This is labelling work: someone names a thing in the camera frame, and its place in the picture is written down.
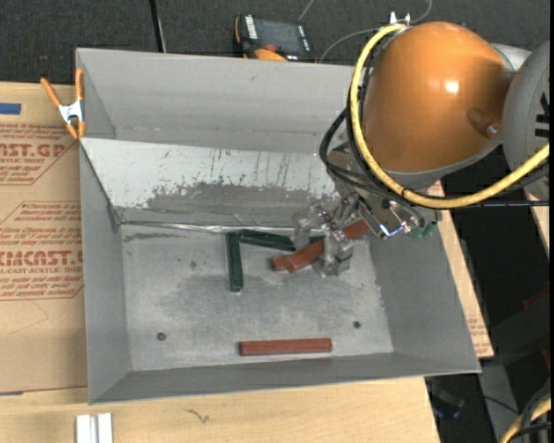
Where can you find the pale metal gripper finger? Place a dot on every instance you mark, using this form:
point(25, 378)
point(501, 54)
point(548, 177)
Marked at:
point(310, 222)
point(336, 254)

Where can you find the red-brown block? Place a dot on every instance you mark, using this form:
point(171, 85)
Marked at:
point(300, 257)
point(285, 346)

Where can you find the dark green flat block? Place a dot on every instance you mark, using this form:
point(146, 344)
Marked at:
point(268, 240)
point(234, 263)

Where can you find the grey metal bin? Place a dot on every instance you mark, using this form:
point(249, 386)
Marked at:
point(258, 312)

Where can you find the brown cardboard board, red print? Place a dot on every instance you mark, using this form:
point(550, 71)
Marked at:
point(37, 229)

